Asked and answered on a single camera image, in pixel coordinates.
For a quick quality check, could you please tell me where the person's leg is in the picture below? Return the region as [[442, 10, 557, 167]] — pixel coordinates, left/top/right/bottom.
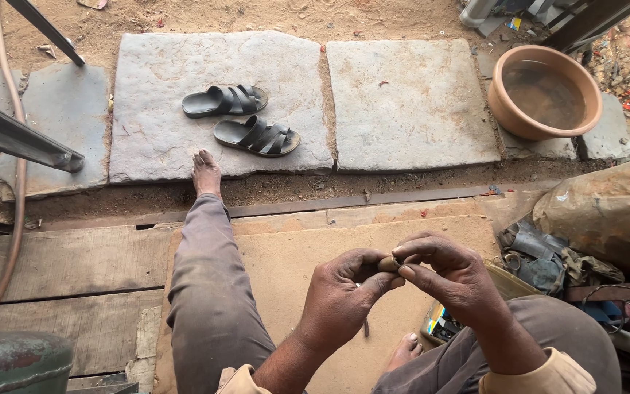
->
[[166, 149, 277, 394], [372, 294, 622, 394]]

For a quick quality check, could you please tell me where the thin black metal bar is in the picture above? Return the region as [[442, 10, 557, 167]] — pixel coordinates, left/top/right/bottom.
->
[[4, 0, 86, 67]]

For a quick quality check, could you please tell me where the large grey stone slab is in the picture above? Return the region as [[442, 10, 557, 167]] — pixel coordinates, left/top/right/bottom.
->
[[108, 31, 335, 185]]

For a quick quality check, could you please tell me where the person's left leg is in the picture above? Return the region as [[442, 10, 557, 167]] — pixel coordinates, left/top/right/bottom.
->
[[166, 149, 277, 394]]

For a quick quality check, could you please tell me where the brown sack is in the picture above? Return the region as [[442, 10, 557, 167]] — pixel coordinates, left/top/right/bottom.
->
[[532, 147, 630, 275]]

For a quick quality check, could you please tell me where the tan rubber hose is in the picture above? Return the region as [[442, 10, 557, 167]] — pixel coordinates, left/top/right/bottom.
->
[[0, 0, 28, 333]]

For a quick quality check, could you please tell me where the rusty metal threshold strip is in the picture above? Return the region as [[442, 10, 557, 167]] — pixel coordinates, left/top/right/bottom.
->
[[133, 185, 492, 228]]

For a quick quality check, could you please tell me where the terracotta water basin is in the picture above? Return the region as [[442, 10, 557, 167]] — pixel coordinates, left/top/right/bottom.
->
[[487, 45, 603, 141]]

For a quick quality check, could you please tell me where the person's right leg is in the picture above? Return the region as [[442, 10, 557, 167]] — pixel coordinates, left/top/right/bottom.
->
[[372, 294, 622, 394]]

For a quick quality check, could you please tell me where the white plastic pipe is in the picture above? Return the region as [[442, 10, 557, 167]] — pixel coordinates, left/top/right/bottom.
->
[[459, 0, 499, 28]]

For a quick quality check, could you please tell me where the heap of rags and rubber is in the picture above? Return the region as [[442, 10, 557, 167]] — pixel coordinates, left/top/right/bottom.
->
[[497, 218, 626, 299]]

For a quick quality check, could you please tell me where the brown hardboard sheet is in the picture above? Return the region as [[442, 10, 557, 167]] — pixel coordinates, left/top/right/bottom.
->
[[152, 215, 501, 394]]

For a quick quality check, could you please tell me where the thick grey metal beam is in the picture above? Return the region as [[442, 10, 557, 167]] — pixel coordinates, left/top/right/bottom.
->
[[0, 89, 85, 174]]

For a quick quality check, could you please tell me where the green metal cylinder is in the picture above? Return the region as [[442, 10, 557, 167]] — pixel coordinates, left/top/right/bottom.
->
[[0, 332, 74, 394]]

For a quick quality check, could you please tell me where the thin grey wire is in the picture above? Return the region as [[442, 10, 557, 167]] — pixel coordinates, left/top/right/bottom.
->
[[582, 283, 630, 335]]

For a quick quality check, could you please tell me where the dark wooden beam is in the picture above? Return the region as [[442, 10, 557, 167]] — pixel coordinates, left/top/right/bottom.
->
[[541, 0, 630, 54]]

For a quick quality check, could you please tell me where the small brown metal piece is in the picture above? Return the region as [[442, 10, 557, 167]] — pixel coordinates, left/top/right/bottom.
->
[[377, 254, 404, 273]]

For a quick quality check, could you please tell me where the black sandal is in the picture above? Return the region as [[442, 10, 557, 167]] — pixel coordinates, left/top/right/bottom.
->
[[182, 84, 269, 119], [213, 114, 302, 158]]

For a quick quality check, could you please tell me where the person's left hand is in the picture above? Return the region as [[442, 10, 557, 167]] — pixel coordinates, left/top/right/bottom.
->
[[297, 248, 407, 358]]

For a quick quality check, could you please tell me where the person's right hand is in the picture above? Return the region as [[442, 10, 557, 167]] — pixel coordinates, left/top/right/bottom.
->
[[391, 230, 513, 331]]

